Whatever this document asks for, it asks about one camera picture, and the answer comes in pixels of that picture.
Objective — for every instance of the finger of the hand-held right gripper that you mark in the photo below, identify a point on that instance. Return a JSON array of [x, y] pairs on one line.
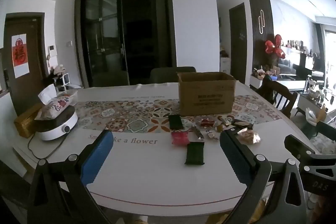
[[296, 144], [323, 162]]

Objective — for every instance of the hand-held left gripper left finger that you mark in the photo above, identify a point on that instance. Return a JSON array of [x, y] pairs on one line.
[[97, 158]]

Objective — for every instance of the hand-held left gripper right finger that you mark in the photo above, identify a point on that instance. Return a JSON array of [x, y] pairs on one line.
[[236, 158]]

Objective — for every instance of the purple candy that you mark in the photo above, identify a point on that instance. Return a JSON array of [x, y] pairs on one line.
[[211, 134]]

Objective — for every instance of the black snack packet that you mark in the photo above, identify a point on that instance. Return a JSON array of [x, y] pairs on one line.
[[242, 124]]

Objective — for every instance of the brown cardboard box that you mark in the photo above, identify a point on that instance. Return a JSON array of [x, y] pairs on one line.
[[207, 98]]

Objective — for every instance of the small round pastry packet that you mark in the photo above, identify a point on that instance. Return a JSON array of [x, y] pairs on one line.
[[219, 128]]

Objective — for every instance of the dark green snack packet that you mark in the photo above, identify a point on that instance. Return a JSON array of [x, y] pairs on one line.
[[194, 153], [175, 122]]

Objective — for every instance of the red snack packet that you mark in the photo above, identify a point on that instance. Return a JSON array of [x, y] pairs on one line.
[[207, 123], [179, 138]]

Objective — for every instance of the white electric cooker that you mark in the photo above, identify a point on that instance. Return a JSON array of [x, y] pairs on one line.
[[56, 132]]

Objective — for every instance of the dark wooden chair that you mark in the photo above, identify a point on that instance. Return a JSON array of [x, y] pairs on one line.
[[282, 92]]

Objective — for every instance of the floral tissue box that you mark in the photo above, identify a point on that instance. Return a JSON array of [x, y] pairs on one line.
[[56, 107]]

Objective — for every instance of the grey sofa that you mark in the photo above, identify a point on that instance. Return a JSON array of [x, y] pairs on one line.
[[286, 66]]

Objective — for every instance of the golden box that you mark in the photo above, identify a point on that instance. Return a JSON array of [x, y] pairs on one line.
[[25, 123]]

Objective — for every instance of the white storage cube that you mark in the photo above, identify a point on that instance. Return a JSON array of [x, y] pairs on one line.
[[65, 79]]

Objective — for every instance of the red balloon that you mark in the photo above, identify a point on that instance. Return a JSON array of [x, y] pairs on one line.
[[271, 47]]

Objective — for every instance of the green chair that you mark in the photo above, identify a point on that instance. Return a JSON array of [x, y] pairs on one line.
[[165, 75]]

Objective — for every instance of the dark wooden door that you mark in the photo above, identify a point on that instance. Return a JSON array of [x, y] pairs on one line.
[[34, 64]]

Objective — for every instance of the dark interior door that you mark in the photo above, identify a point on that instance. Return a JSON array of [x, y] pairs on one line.
[[239, 43]]

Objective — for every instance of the white intercom panel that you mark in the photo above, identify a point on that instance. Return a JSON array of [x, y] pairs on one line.
[[52, 50]]

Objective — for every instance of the red door poster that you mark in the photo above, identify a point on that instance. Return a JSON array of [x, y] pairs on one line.
[[19, 56]]

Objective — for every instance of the dark glass sliding doors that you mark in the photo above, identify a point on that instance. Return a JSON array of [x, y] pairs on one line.
[[118, 29]]

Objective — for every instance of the white wall ornament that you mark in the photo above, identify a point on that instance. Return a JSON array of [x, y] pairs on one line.
[[261, 22]]

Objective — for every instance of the dark slatted wall panel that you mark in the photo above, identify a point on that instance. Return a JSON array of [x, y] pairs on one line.
[[267, 11]]

